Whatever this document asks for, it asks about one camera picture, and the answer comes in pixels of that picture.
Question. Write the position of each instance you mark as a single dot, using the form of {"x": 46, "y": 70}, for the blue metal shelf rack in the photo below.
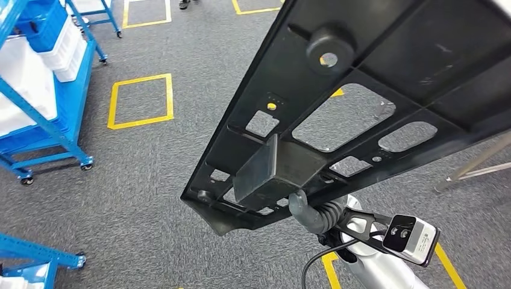
{"x": 40, "y": 251}

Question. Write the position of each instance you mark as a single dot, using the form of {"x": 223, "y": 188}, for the black plastic plate bracket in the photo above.
{"x": 279, "y": 79}

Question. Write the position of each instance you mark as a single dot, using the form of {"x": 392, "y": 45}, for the blue plastic bin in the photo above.
{"x": 40, "y": 24}

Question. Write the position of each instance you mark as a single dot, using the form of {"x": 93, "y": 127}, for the white top steel-leg table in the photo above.
{"x": 475, "y": 163}

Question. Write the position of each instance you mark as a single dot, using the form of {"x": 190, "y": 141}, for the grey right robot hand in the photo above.
{"x": 299, "y": 207}

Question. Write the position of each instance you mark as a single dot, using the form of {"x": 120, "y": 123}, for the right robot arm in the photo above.
{"x": 375, "y": 271}

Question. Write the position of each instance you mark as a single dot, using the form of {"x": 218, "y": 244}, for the large white plastic bin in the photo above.
{"x": 24, "y": 79}

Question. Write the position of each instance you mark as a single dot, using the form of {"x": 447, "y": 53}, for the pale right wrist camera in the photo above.
{"x": 415, "y": 243}

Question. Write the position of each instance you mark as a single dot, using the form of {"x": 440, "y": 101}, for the blue wheeled shelf cart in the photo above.
{"x": 74, "y": 111}
{"x": 113, "y": 20}

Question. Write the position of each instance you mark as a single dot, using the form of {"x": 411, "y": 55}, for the person's foot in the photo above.
{"x": 183, "y": 4}

